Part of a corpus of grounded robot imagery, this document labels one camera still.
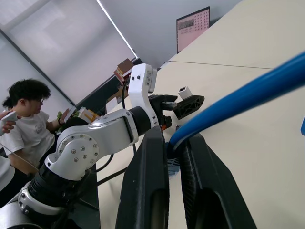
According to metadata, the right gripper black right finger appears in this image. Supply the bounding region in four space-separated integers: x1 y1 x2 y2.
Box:
180 133 258 229

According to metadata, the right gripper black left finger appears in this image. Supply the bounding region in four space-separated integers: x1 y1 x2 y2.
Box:
115 126 170 229

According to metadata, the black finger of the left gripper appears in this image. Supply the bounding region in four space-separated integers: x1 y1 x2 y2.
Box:
173 95 205 120

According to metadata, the white coupler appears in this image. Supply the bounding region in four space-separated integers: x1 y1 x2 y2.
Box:
178 86 193 100

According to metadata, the blue network cable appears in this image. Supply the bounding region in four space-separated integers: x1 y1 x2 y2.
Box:
166 50 305 178

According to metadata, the white handheld controller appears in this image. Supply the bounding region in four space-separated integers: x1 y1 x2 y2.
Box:
0 110 18 137

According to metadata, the person's hand with black wristband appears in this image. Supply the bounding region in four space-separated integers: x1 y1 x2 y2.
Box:
59 108 70 125

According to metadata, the person's hand on white controller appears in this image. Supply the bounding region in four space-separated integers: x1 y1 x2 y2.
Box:
1 120 17 134

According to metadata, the stack of brown books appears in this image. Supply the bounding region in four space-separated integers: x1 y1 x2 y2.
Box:
113 58 134 83

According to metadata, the black desk partition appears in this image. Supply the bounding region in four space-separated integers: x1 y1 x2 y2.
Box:
75 57 143 114

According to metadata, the orange and white box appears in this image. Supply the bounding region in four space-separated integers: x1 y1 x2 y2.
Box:
79 107 101 123

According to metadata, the computer monitor with pink screen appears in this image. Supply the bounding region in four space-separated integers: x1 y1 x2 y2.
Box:
176 6 211 54

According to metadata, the person in white t-shirt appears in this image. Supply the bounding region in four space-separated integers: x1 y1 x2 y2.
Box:
1 78 70 177

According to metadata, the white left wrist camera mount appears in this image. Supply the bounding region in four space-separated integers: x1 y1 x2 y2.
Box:
127 63 159 129

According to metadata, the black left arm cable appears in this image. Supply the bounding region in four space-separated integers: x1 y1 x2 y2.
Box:
94 80 138 187

